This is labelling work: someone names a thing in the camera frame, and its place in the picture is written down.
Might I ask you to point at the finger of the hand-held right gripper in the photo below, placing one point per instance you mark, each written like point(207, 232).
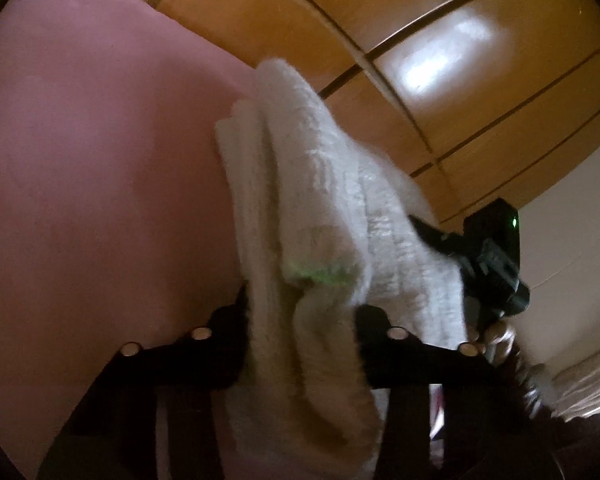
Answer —
point(440, 240)

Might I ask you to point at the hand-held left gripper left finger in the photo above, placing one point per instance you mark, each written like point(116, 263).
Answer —
point(225, 342)

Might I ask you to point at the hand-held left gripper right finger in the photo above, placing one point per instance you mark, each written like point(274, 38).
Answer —
point(380, 347)

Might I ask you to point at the white knitted sweater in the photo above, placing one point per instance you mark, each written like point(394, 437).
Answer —
point(305, 185)

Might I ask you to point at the person's right forearm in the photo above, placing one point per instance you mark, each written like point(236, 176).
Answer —
point(555, 435)

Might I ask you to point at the person's right hand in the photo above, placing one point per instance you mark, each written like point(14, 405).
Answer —
point(497, 336)

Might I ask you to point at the light curtain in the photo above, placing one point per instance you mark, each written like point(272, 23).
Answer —
point(587, 385)

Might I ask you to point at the pink bed sheet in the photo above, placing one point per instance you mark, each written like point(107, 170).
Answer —
point(80, 185)

